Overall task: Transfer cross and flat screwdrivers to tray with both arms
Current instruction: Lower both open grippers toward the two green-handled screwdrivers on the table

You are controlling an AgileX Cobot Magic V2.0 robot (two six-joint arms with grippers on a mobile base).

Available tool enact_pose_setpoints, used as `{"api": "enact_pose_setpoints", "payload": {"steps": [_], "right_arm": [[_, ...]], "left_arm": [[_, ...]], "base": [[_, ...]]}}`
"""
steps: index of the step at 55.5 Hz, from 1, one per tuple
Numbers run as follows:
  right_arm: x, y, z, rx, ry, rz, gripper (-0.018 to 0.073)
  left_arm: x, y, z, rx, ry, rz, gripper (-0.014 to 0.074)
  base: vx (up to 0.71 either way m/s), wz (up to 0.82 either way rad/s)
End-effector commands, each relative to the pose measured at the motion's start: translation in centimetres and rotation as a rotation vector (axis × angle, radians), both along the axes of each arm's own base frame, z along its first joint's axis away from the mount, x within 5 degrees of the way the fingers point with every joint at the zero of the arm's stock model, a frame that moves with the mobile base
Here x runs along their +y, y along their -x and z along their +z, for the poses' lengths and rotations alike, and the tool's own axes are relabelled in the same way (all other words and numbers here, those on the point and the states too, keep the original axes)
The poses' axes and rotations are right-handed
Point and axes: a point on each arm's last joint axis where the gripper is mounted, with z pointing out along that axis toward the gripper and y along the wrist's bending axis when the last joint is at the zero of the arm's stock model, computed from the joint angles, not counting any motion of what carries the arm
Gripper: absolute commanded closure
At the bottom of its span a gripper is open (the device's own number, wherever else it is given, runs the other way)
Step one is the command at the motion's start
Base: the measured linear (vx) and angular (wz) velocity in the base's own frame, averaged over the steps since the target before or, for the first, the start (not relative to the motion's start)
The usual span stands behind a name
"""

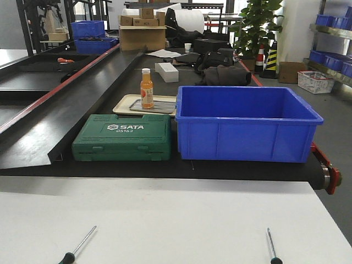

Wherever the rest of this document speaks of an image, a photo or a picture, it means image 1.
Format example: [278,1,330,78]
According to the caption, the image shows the green-handled screwdriver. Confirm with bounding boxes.
[267,228,283,264]
[59,225,97,264]

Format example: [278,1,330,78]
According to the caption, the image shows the small grey metal tray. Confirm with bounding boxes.
[129,99,176,114]

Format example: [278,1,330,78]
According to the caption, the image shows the beige plastic tray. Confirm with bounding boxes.
[113,94,176,118]

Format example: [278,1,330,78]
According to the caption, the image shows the orange juice bottle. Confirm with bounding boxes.
[140,68,153,108]

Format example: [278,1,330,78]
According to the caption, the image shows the white rectangular box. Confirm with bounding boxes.
[155,63,179,83]

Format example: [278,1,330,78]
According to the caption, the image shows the dark grey cloth bundle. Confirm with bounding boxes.
[195,65,252,86]

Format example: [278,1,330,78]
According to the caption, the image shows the green SATA tool case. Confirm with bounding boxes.
[71,114,172,161]

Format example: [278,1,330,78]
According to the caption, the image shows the large blue plastic bin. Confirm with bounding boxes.
[175,86,323,163]

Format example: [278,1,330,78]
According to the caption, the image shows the white paper cup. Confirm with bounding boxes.
[184,43,192,53]

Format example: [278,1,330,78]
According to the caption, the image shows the black bag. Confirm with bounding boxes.
[194,51,233,74]

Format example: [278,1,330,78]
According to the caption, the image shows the large cardboard box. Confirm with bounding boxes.
[119,26,166,51]

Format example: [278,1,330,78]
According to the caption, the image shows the red white traffic cone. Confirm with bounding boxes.
[254,44,265,74]

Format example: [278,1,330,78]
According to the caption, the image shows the black yellow traffic cone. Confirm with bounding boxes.
[260,41,277,79]

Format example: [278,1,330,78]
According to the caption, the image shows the blue bin on far table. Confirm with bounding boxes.
[74,38,119,54]

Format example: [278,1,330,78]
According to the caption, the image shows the green potted plant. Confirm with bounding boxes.
[234,0,284,59]

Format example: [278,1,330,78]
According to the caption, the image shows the cardboard box on floor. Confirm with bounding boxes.
[278,62,307,84]

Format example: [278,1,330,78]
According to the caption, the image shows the orange tool on far table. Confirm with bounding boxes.
[57,57,75,63]

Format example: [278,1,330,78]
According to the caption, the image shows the white plastic basket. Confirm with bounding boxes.
[298,70,335,94]

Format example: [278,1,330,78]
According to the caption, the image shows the red conveyor end bracket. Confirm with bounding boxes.
[311,142,343,195]

